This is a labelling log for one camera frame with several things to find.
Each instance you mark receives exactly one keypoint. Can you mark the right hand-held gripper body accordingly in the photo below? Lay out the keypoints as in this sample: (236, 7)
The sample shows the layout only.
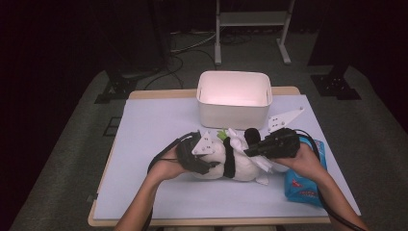
(282, 144)

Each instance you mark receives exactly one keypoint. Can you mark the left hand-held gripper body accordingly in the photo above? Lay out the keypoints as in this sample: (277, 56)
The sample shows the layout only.
(186, 154)

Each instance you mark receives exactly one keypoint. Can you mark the panda plush toy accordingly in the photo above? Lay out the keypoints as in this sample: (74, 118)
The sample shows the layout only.
(243, 166)

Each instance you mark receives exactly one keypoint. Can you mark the white wet wipe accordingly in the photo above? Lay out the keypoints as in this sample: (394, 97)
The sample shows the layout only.
(237, 144)

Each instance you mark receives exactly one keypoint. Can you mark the white plastic storage box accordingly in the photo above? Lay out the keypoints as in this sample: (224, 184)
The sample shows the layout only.
(234, 115)

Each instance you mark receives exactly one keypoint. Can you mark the blue wet wipes pack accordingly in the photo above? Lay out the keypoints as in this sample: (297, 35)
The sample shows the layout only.
(301, 189)

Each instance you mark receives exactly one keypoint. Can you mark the person's left hand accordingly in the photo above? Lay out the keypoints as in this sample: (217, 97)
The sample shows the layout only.
(165, 166)

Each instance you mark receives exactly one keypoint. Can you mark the person's right hand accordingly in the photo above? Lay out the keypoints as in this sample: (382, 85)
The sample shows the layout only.
(306, 162)

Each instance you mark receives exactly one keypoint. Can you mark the wooden table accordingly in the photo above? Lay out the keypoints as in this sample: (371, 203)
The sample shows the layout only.
(160, 93)

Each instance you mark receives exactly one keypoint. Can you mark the black stand base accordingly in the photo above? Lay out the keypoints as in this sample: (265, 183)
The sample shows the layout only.
(335, 86)
(118, 88)

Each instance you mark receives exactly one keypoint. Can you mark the dark floor hatch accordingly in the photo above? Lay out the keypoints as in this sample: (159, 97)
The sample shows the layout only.
(112, 126)

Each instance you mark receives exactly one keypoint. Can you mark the white metal stand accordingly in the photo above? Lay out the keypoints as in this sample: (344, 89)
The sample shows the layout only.
(251, 18)

